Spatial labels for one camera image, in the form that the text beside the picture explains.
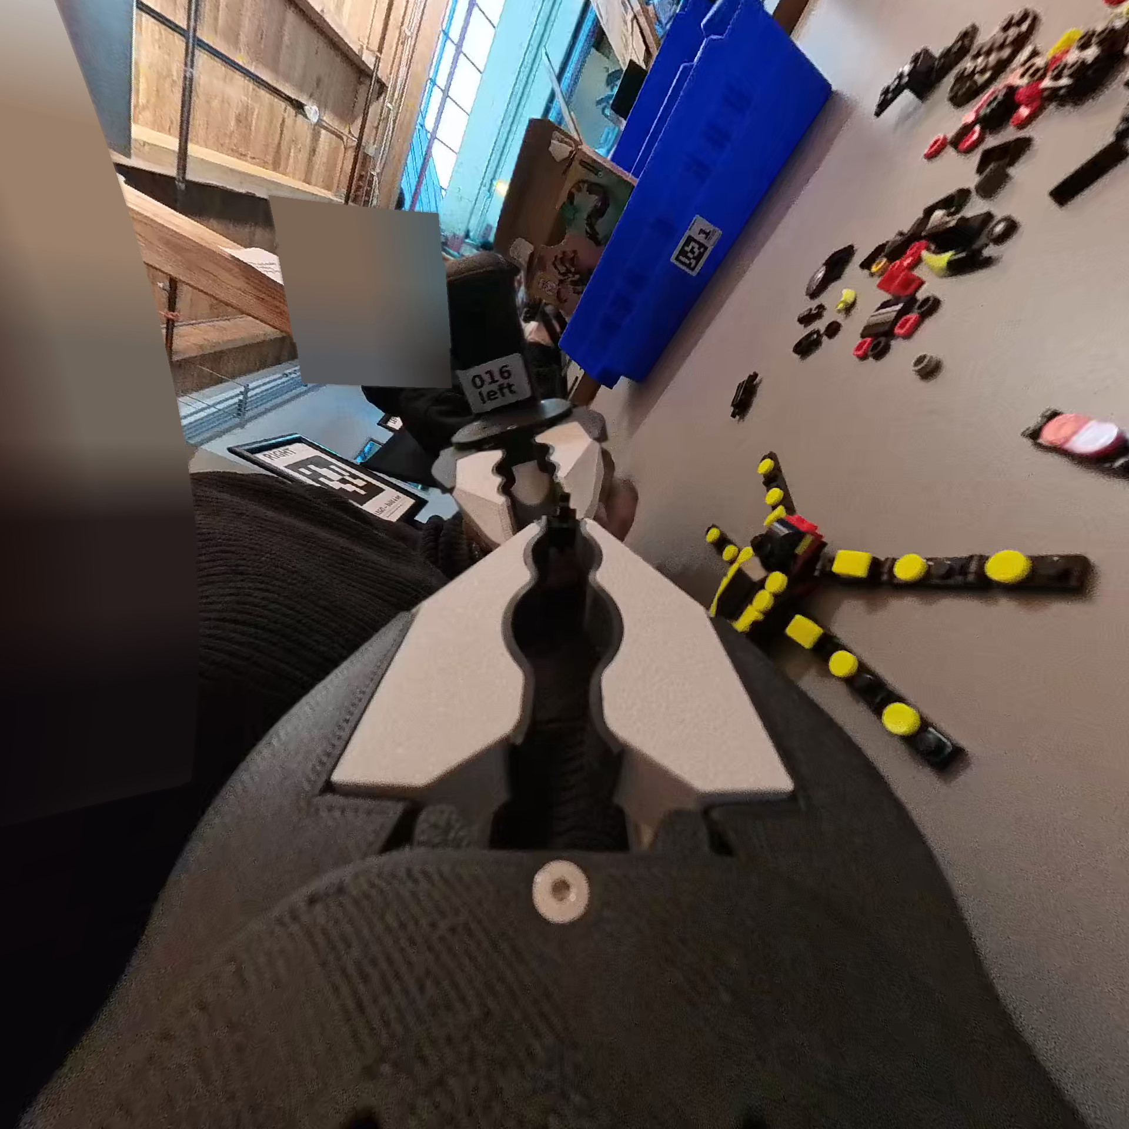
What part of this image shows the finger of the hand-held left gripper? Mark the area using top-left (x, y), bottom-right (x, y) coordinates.
top-left (454, 443), bottom-right (523, 554)
top-left (536, 420), bottom-right (607, 523)

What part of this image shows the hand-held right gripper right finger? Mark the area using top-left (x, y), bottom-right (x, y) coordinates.
top-left (575, 519), bottom-right (795, 841)

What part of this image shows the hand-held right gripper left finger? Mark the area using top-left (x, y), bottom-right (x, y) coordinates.
top-left (328, 519), bottom-right (555, 830)

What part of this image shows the black yellow lego spider model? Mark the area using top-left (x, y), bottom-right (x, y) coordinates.
top-left (703, 452), bottom-right (1090, 773)

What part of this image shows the pile of loose lego pieces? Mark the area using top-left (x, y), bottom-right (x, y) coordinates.
top-left (789, 0), bottom-right (1129, 363)

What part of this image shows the red topped black lego plate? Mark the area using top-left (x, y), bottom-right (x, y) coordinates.
top-left (1023, 408), bottom-right (1129, 482)

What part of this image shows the cardboard box with colourful print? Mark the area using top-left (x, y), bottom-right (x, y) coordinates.
top-left (494, 119), bottom-right (638, 312)

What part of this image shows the black framed marker sign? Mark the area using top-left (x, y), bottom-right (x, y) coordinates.
top-left (227, 432), bottom-right (429, 526)

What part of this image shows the blue plastic bin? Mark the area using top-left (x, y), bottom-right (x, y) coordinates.
top-left (557, 0), bottom-right (832, 389)

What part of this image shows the wooden roof beam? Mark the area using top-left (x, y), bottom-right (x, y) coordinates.
top-left (114, 177), bottom-right (300, 339)

